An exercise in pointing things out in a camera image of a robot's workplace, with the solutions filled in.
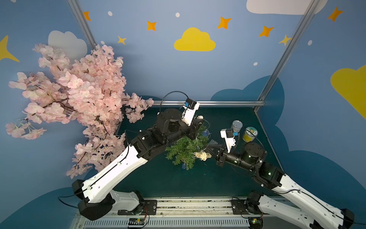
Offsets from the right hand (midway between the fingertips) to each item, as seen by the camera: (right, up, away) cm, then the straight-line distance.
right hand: (208, 145), depth 61 cm
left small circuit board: (-36, -42, +11) cm, 56 cm away
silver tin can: (+28, +8, +43) cm, 52 cm away
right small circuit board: (+27, -43, +12) cm, 52 cm away
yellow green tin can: (+34, +2, +34) cm, 48 cm away
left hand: (-4, +13, -3) cm, 13 cm away
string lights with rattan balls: (-3, -3, -4) cm, 6 cm away
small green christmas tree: (-12, -5, +13) cm, 18 cm away
